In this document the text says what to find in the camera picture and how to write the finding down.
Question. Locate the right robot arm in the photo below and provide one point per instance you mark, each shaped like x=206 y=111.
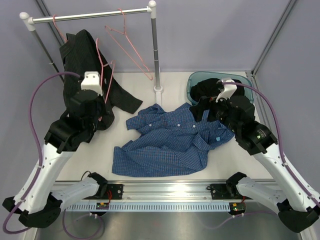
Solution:
x=296 y=203

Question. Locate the aluminium frame post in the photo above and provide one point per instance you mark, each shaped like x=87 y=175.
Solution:
x=274 y=35

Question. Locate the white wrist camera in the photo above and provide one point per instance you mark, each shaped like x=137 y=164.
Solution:
x=91 y=81
x=227 y=87

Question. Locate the black pinstriped shirt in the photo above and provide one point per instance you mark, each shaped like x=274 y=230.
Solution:
x=79 y=55

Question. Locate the aluminium mounting rail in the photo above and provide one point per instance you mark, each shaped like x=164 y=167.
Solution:
x=171 y=191

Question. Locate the teal plastic tub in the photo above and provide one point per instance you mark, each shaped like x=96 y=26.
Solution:
x=200 y=76

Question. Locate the blue checked shirt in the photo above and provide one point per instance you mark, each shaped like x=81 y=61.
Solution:
x=170 y=143

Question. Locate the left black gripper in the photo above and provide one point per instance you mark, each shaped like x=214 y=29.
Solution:
x=104 y=111

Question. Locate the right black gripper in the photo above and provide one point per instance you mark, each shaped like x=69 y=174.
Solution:
x=206 y=104

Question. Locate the plain black shirt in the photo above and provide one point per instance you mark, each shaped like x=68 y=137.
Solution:
x=206 y=88

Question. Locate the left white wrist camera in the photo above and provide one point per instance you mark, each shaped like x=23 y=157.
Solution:
x=91 y=81

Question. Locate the silver clothes rack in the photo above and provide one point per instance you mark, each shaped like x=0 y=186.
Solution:
x=151 y=9

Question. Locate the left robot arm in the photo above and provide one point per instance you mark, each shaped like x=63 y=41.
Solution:
x=37 y=205

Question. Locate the white slotted cable duct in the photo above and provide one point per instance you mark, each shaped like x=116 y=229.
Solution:
x=150 y=207

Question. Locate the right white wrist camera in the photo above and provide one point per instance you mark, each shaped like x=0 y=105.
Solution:
x=227 y=87

